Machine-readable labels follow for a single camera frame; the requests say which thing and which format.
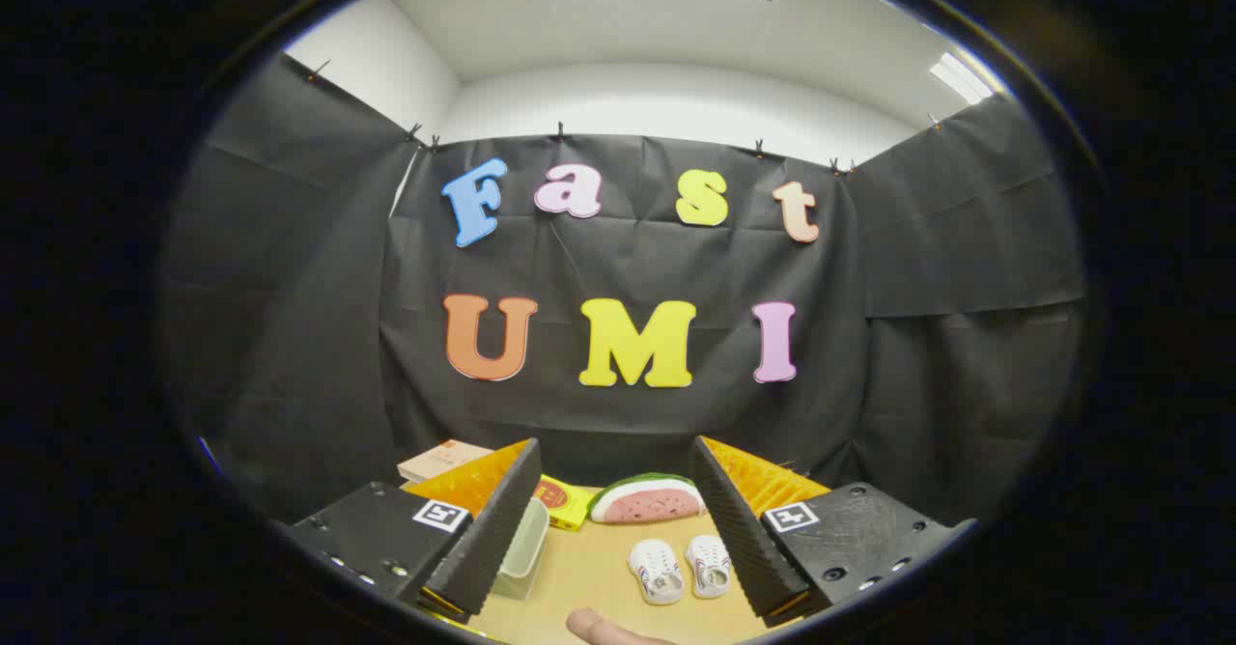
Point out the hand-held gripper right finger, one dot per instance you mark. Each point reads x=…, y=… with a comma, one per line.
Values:
x=739, y=539

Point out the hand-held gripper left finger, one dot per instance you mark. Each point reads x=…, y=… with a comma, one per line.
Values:
x=488, y=539

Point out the cream fabric storage box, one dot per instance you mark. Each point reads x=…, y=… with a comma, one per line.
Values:
x=523, y=548

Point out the white canvas shoe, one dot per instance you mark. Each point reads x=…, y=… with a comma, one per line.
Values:
x=657, y=573
x=711, y=566

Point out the yellow book with red circle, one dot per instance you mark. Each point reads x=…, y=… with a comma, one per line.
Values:
x=565, y=502

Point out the beige book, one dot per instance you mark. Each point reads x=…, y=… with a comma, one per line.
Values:
x=444, y=460

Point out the watermelon slice plush toy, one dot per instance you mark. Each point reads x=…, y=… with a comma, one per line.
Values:
x=647, y=502

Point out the small ceiling light panel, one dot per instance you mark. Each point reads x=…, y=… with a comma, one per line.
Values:
x=961, y=77

